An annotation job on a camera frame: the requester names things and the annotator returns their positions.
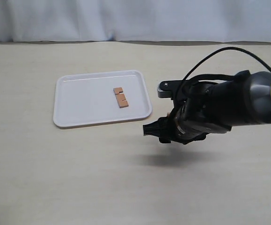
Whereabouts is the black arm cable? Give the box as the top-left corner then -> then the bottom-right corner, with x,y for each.
175,46 -> 271,104

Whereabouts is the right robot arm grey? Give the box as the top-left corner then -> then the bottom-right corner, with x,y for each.
143,70 -> 271,144

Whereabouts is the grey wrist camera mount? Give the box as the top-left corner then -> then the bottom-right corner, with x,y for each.
157,80 -> 181,100

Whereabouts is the white backdrop curtain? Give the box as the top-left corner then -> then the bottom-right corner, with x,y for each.
0,0 -> 271,42

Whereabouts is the white rectangular plastic tray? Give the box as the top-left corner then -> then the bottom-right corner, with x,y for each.
53,70 -> 152,128

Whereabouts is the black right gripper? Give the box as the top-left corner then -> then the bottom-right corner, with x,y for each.
143,81 -> 231,144

